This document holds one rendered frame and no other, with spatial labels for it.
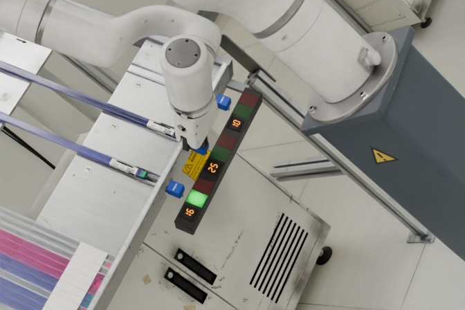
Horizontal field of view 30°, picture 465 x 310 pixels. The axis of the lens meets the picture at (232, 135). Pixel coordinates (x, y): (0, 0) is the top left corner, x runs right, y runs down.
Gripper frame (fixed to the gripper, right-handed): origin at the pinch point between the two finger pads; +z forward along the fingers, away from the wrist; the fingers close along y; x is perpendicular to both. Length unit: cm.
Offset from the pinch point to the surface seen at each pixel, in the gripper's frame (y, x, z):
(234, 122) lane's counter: 8.1, -3.9, 3.5
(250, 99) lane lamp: 14.3, -4.8, 3.4
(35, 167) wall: 35, 111, 169
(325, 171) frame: 21.0, -20.8, 37.4
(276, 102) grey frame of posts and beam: 21.1, -7.8, 13.1
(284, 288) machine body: -2, -20, 65
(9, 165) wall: 29, 118, 162
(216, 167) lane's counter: -3.0, -5.1, 3.5
